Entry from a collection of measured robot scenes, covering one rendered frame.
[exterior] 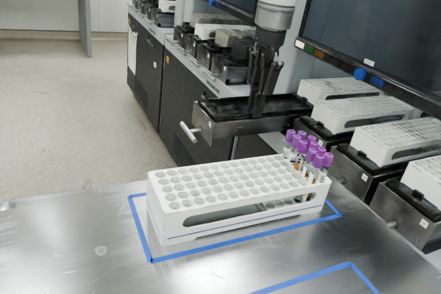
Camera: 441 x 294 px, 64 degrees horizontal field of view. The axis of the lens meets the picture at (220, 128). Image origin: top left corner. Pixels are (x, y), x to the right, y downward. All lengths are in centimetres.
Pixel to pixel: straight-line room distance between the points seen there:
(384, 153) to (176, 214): 53
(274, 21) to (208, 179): 44
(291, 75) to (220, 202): 72
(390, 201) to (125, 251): 55
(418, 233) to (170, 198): 50
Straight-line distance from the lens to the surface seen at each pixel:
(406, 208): 82
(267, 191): 57
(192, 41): 163
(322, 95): 109
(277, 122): 100
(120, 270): 51
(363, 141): 90
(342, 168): 90
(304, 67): 118
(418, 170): 82
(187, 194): 53
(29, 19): 438
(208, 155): 155
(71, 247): 54
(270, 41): 87
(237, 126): 93
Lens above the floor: 121
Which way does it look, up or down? 28 degrees down
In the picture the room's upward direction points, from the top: 9 degrees clockwise
